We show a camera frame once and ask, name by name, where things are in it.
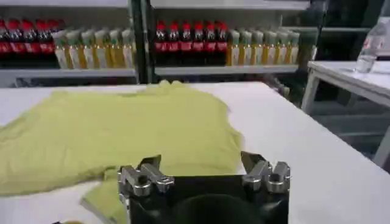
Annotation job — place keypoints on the clear plastic water bottle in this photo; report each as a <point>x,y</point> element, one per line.
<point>367,51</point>

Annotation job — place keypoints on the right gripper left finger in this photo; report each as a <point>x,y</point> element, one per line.
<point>140,181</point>

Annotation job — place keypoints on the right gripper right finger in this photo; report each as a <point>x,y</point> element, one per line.
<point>268,176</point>

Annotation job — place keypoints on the small white side table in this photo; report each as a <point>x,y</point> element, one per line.
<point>350,79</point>

